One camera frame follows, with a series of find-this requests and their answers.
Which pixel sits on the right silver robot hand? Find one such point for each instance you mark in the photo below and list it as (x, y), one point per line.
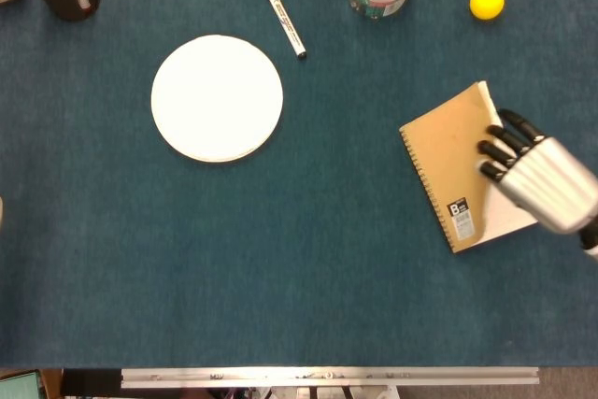
(551, 179)

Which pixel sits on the kraft spiral notebook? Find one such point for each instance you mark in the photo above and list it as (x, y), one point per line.
(444, 146)

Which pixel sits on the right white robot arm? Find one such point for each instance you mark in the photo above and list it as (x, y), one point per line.
(592, 249)

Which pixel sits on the yellow foam ball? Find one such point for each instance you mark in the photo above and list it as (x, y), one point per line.
(487, 3)

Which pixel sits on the blue felt table cloth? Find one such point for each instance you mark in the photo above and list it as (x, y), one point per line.
(280, 254)

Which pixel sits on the black-capped whiteboard marker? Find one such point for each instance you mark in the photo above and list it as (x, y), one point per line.
(285, 20)

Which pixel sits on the white round plate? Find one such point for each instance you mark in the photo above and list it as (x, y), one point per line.
(217, 97)

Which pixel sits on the green screen device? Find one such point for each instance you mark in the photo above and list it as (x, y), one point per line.
(18, 386)

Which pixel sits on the aluminium table edge rail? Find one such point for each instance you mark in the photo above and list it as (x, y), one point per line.
(327, 376)

